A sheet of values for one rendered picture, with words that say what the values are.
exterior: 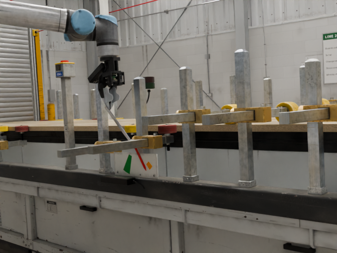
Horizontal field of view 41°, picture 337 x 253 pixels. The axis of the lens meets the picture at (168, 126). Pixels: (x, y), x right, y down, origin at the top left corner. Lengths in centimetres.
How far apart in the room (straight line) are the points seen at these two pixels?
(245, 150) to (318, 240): 36
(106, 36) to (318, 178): 98
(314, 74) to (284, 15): 794
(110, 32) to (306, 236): 106
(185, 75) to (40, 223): 171
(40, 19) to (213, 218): 95
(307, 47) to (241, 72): 755
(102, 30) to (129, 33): 960
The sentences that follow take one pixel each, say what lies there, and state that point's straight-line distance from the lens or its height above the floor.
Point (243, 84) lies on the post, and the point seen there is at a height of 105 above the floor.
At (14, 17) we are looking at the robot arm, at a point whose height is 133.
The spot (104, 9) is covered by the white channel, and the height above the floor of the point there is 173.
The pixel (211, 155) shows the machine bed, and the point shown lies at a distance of 192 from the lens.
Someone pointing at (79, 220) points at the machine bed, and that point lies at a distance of 273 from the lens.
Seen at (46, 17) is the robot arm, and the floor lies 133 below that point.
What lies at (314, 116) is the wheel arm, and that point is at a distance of 131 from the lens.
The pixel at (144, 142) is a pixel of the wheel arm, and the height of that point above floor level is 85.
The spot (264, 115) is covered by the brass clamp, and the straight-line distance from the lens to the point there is 150.
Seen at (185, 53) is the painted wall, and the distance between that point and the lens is 1036.
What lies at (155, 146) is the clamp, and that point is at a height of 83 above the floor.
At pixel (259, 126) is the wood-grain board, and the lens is 176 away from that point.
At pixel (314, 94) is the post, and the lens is 143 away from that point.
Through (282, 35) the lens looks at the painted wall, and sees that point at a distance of 929.
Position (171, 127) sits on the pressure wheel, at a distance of 190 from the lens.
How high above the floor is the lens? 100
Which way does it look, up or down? 3 degrees down
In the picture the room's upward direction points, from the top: 3 degrees counter-clockwise
